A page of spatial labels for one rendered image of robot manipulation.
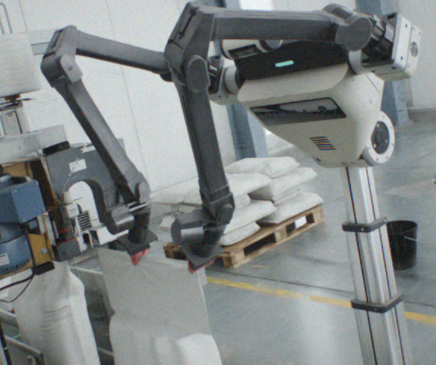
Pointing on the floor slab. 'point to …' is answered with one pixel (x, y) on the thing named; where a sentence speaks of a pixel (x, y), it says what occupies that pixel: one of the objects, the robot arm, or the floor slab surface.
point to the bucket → (402, 242)
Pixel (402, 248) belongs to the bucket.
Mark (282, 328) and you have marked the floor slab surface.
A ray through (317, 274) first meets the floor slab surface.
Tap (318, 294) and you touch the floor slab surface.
